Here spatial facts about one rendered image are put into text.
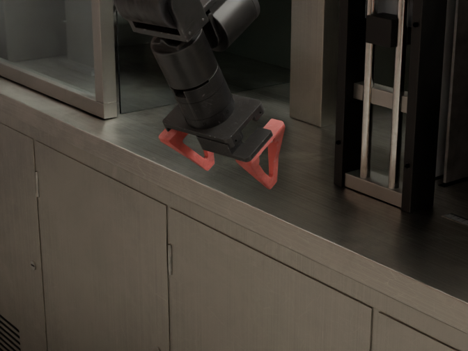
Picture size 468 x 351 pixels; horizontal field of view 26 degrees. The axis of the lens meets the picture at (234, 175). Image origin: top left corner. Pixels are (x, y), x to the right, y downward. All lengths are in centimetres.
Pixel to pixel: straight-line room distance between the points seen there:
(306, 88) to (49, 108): 51
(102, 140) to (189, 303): 33
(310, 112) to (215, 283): 41
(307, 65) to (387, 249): 62
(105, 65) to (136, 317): 47
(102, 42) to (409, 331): 86
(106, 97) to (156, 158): 26
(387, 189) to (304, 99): 44
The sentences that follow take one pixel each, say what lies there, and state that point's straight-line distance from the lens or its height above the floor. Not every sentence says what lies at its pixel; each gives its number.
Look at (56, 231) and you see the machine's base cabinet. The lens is 212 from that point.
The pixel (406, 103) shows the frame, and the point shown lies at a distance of 145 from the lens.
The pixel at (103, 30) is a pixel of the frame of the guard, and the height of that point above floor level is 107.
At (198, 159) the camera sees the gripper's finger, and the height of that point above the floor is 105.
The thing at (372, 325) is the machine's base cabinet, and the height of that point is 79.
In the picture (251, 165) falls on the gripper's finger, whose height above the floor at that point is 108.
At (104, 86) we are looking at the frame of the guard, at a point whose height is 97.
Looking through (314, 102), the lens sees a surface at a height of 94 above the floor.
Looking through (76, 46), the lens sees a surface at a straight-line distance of 200.
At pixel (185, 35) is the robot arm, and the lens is 101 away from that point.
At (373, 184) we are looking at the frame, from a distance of 151.
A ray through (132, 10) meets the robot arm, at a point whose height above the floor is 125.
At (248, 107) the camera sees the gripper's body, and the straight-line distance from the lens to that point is 109.
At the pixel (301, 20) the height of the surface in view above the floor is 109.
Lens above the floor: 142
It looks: 19 degrees down
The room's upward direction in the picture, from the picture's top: straight up
